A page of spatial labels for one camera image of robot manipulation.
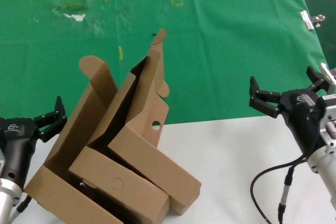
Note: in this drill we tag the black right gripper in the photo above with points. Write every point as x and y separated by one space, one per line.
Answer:
299 113

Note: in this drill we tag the cardboard mailer box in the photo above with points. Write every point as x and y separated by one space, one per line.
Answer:
162 163

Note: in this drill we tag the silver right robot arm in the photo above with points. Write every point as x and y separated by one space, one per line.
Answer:
326 163

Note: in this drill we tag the green table cloth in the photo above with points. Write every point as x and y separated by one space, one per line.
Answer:
223 51

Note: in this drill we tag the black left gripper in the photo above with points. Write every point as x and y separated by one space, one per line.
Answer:
18 142

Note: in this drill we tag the cardboard box with circle mark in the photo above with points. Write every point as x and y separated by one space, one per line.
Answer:
126 190

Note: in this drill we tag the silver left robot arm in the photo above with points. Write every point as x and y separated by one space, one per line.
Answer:
8 197

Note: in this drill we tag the silver binder clip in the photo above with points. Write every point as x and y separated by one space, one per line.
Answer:
307 20

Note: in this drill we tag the large open cardboard box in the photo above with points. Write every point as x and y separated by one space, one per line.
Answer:
60 195

